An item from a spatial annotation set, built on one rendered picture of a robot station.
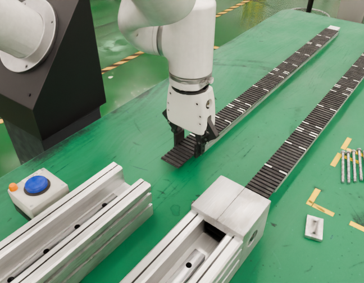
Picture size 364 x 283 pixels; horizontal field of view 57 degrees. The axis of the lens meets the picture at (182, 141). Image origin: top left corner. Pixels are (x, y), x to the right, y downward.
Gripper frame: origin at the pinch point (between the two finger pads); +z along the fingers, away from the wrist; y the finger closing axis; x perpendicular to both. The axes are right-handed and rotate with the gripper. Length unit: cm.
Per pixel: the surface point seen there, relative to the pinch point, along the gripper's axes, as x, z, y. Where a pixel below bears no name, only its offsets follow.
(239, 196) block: 11.5, -5.6, -19.4
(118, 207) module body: 25.2, -4.5, -4.4
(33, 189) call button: 31.2, -3.2, 11.6
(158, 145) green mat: 1.3, 3.9, 8.5
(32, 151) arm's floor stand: 17.5, 12.5, 41.0
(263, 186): 1.2, 0.5, -19.4
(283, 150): -11.8, 0.4, -17.8
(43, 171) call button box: 26.8, -2.0, 15.7
